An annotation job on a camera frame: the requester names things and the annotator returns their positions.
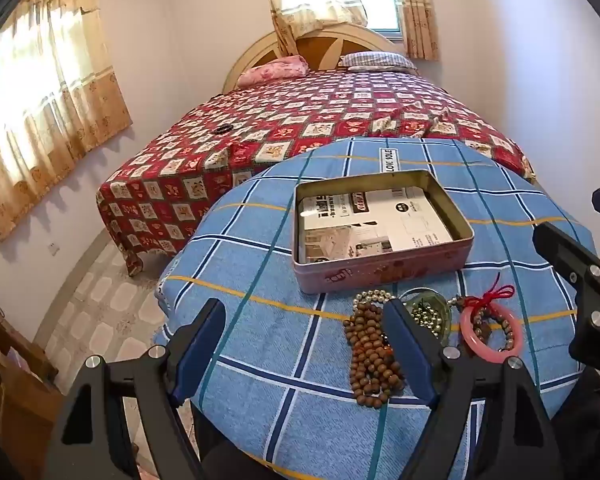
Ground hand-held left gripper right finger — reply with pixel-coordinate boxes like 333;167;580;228
382;298;563;480

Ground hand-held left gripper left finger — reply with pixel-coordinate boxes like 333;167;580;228
45;298;227;480

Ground gold bead chain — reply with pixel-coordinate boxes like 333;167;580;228
411;300;443;333

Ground brown wooden bead necklace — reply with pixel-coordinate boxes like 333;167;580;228
343;302;407;407

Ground green jade bracelet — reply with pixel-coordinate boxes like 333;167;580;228
399;287;453;348

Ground pink bangle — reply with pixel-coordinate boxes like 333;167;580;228
459;305;524;361

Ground silver bead necklace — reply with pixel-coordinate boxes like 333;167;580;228
352;289;393;311

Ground pink tin box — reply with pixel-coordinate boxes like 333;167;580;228
292;170;476;295

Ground dark bead bracelet red cord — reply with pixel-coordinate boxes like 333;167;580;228
447;285;516;353

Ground blue plaid tablecloth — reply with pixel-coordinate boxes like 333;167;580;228
154;136;598;480

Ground printed paper sheet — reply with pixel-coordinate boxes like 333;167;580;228
300;187;453;263

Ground wooden cabinet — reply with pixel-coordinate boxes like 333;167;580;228
0;290;63;480

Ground bed with red patterned cover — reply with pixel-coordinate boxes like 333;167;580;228
96;67;537;277

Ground plaid pillow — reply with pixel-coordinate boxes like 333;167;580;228
340;51;417;71

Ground narrow beige patterned curtain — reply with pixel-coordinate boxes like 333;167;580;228
392;0;440;61

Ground wide beige patterned curtain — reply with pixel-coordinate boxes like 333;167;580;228
0;0;133;242

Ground pink floral pillow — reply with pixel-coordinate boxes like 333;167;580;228
237;55;310;87

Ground cream wooden headboard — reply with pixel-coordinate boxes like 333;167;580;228
222;22;411;95

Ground beige curtain draped over headboard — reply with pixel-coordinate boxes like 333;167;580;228
255;0;370;58

